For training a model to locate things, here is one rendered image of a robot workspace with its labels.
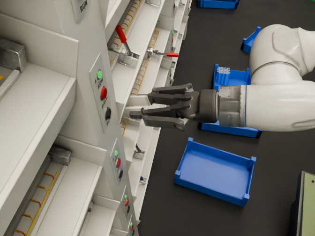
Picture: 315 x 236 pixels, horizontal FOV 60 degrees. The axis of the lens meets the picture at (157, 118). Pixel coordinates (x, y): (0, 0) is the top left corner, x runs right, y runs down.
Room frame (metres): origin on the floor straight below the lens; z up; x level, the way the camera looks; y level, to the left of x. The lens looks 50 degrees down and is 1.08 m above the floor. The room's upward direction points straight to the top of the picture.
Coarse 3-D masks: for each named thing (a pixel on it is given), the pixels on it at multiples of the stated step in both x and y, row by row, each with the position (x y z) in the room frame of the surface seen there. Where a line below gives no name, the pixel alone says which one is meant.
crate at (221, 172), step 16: (192, 144) 0.72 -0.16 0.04; (192, 160) 0.65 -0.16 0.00; (208, 160) 0.65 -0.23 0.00; (224, 160) 0.65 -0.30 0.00; (240, 160) 0.64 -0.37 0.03; (176, 176) 0.54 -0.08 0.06; (192, 176) 0.57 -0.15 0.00; (208, 176) 0.57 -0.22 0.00; (224, 176) 0.57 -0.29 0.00; (240, 176) 0.57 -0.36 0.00; (208, 192) 0.49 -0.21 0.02; (224, 192) 0.50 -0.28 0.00; (240, 192) 0.50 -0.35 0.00
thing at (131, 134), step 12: (168, 24) 0.91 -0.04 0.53; (156, 36) 0.86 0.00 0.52; (168, 36) 0.88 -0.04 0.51; (156, 48) 0.79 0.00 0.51; (156, 72) 0.67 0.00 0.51; (144, 84) 0.61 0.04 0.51; (144, 108) 0.52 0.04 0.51; (132, 132) 0.43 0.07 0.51; (132, 144) 0.39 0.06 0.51; (132, 156) 0.36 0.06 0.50
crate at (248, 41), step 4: (256, 28) 1.63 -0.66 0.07; (260, 28) 1.63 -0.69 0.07; (256, 32) 1.62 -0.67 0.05; (252, 36) 1.59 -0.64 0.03; (244, 40) 1.48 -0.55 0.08; (248, 40) 1.56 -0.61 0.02; (252, 40) 1.59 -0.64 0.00; (244, 44) 1.48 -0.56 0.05; (248, 44) 1.54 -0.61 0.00; (240, 48) 1.49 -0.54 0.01; (244, 48) 1.48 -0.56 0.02; (248, 48) 1.46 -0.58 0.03; (248, 52) 1.45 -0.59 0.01
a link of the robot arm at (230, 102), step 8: (224, 88) 0.41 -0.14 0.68; (232, 88) 0.41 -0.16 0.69; (240, 88) 0.40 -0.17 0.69; (216, 96) 0.40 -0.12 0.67; (224, 96) 0.39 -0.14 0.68; (232, 96) 0.39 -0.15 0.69; (240, 96) 0.38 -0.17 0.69; (216, 104) 0.39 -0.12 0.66; (224, 104) 0.38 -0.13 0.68; (232, 104) 0.37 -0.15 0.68; (240, 104) 0.37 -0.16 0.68; (216, 112) 0.38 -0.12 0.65; (224, 112) 0.36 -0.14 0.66; (232, 112) 0.36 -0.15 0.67; (240, 112) 0.36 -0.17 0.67; (224, 120) 0.36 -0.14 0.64; (232, 120) 0.35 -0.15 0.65; (240, 120) 0.35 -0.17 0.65
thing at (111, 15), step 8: (104, 0) 0.32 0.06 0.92; (112, 0) 0.39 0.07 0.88; (120, 0) 0.40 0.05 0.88; (128, 0) 0.46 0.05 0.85; (104, 8) 0.32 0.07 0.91; (112, 8) 0.37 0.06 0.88; (120, 8) 0.40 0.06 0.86; (104, 16) 0.32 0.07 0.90; (112, 16) 0.36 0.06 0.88; (120, 16) 0.42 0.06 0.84; (104, 24) 0.32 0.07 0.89; (112, 24) 0.37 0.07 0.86; (112, 32) 0.38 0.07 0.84
